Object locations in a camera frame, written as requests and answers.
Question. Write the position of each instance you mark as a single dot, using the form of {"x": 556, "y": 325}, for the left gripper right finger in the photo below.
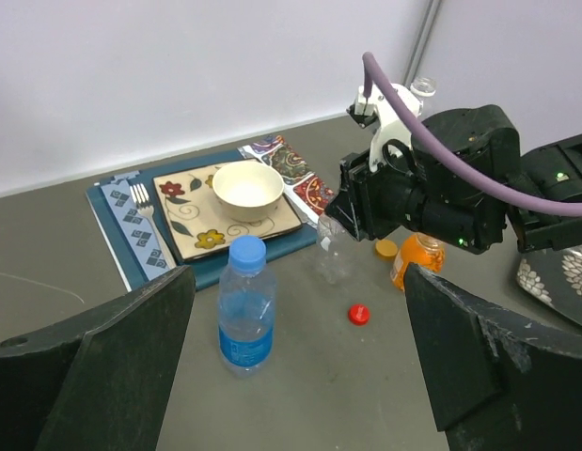
{"x": 496, "y": 380}

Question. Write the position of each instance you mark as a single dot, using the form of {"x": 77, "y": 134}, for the silver fork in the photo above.
{"x": 144, "y": 206}

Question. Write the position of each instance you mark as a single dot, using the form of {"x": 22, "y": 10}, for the black floral square plate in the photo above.
{"x": 555, "y": 279}

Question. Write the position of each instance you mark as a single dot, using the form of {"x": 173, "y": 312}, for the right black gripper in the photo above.
{"x": 368, "y": 205}

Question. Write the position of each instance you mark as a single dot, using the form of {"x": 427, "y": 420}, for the large clear juice bottle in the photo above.
{"x": 424, "y": 89}

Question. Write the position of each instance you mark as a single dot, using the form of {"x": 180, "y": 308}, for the red cap clear bottle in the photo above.
{"x": 335, "y": 250}

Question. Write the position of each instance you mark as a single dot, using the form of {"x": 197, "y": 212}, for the orange juice bottle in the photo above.
{"x": 422, "y": 250}

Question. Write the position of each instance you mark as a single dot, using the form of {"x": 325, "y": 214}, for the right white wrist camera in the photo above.
{"x": 376, "y": 115}

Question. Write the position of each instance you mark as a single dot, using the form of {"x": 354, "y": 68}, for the blue cap water bottle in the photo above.
{"x": 246, "y": 307}

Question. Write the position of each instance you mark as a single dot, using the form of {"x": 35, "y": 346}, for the white ceramic bowl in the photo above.
{"x": 248, "y": 190}

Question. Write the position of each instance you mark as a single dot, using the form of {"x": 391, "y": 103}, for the orange bottle cap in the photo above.
{"x": 386, "y": 249}

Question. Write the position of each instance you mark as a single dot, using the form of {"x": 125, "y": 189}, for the square floral beige plate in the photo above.
{"x": 195, "y": 217}

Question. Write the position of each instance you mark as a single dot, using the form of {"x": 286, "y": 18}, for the blue patterned placemat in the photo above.
{"x": 131, "y": 239}

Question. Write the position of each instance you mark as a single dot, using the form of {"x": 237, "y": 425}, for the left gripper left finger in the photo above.
{"x": 100, "y": 380}

